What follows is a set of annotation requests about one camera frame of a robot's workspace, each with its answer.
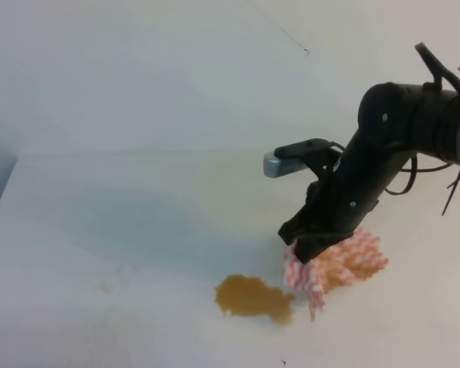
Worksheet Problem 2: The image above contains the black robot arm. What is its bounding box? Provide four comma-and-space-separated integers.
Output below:
274, 83, 460, 264

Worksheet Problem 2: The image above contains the brown coffee stain puddle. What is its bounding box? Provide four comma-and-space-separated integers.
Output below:
214, 274, 296, 325

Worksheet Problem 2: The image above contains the pink white striped rag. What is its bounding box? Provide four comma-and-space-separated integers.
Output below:
283, 228, 389, 320

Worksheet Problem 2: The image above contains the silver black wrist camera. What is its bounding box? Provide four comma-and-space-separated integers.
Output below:
263, 138, 344, 179

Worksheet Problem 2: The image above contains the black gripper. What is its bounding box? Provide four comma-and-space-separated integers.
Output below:
278, 132, 411, 264

